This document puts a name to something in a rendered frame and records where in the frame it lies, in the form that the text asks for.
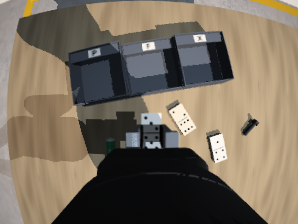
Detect black bolt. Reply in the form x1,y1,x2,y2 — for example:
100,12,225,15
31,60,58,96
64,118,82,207
243,119,259,136

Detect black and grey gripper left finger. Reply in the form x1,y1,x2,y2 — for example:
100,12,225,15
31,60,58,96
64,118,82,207
125,124,143,148

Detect white domino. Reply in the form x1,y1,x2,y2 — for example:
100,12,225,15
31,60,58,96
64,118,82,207
208,133,227,163
141,113,161,148
169,103,196,136

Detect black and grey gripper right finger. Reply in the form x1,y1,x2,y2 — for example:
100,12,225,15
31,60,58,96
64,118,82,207
160,124,179,148

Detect dark grey rack of bins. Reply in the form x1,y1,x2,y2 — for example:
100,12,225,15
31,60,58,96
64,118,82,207
68,31,234,106

